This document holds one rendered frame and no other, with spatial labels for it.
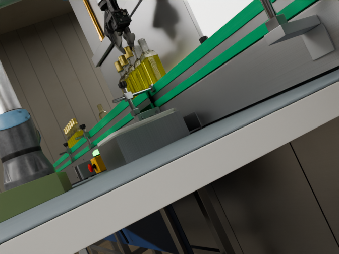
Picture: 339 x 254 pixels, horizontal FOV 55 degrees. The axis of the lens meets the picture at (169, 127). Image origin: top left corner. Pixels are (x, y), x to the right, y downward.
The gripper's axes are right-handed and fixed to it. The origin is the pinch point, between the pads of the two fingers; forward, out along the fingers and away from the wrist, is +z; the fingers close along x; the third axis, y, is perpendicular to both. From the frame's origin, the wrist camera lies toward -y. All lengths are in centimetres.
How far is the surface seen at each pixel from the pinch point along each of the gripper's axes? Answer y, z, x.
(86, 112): -277, -31, 72
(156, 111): 13.0, 28.2, -7.5
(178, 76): 28.0, 22.0, -3.3
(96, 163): -28, 35, -22
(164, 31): 10.3, -0.1, 13.0
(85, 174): -55, 37, -21
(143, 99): 4.7, 21.2, -5.7
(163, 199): 86, 42, -54
